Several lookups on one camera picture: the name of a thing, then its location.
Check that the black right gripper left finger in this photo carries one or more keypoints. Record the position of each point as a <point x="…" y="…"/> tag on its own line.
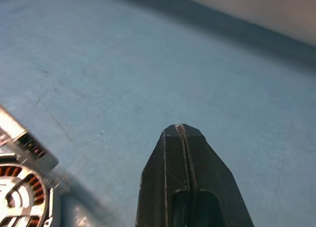
<point x="158" y="177"/>

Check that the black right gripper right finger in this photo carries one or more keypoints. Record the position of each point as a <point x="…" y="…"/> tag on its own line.
<point x="212" y="177"/>

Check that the silver motor stator housing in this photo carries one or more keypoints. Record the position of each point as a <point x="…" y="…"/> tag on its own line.
<point x="55" y="204"/>

